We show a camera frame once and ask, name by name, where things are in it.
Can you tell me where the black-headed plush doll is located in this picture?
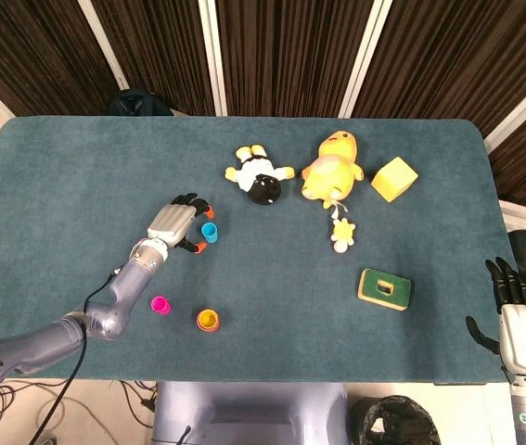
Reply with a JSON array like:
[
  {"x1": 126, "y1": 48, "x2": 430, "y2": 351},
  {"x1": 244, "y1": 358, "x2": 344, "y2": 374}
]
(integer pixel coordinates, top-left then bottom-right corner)
[{"x1": 224, "y1": 144, "x2": 296, "y2": 207}]

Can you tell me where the orange plastic cup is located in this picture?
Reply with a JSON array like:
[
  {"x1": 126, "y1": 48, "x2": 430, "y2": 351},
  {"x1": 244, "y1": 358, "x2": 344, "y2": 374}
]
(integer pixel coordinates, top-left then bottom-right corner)
[{"x1": 196, "y1": 308, "x2": 221, "y2": 333}]

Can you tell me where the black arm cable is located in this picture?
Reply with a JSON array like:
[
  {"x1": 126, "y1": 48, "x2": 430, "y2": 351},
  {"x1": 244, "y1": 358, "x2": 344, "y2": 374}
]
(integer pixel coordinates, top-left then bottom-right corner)
[{"x1": 30, "y1": 266, "x2": 122, "y2": 445}]

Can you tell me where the large yellow plush bear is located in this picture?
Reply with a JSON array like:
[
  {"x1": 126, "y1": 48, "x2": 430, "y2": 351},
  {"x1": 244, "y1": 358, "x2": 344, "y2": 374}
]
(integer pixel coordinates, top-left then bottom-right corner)
[{"x1": 300, "y1": 130, "x2": 366, "y2": 210}]

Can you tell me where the black bag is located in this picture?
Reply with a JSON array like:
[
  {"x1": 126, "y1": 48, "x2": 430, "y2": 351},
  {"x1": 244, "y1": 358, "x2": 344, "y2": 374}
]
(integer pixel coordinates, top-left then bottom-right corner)
[{"x1": 108, "y1": 88, "x2": 173, "y2": 118}]

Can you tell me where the teal table cloth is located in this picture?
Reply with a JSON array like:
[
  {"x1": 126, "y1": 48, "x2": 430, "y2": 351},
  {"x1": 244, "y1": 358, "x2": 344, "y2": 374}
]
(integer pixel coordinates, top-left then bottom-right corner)
[{"x1": 0, "y1": 115, "x2": 523, "y2": 385}]

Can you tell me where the small yellow plush pendant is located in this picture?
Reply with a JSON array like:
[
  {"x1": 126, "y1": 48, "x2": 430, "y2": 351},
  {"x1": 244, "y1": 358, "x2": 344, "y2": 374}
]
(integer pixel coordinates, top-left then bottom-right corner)
[{"x1": 329, "y1": 216, "x2": 357, "y2": 254}]

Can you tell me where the green-topped sponge block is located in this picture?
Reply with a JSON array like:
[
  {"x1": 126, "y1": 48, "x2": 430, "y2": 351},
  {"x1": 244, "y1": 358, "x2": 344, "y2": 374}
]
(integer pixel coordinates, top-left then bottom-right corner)
[{"x1": 357, "y1": 267, "x2": 413, "y2": 312}]

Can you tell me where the robot left five-finger hand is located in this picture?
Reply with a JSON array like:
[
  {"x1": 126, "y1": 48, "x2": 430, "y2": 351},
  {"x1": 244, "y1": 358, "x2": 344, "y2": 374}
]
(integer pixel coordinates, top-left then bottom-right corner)
[{"x1": 146, "y1": 192, "x2": 216, "y2": 256}]

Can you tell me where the white floor cable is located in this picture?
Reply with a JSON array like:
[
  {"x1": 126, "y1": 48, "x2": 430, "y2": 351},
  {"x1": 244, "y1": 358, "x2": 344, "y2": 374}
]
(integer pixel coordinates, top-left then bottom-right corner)
[{"x1": 34, "y1": 384, "x2": 120, "y2": 445}]

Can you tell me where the black floor cable tangle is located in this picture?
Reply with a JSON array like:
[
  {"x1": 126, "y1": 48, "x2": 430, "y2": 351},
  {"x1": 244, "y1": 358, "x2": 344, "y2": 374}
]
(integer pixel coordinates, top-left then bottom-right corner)
[{"x1": 0, "y1": 380, "x2": 18, "y2": 418}]

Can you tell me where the black trash bin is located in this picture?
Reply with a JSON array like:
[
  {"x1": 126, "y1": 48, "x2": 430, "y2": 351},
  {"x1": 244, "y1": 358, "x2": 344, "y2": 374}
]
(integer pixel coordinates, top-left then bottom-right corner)
[{"x1": 350, "y1": 394, "x2": 443, "y2": 445}]

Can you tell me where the blue-grey robot torso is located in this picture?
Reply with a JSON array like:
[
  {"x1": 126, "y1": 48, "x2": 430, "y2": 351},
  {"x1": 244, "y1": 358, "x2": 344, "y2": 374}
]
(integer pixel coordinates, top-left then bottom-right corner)
[{"x1": 150, "y1": 380, "x2": 352, "y2": 445}]

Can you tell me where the yellow foam cube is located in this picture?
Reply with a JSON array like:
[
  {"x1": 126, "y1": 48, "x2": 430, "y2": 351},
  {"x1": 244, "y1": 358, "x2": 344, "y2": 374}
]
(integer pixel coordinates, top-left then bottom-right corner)
[{"x1": 370, "y1": 156, "x2": 419, "y2": 204}]

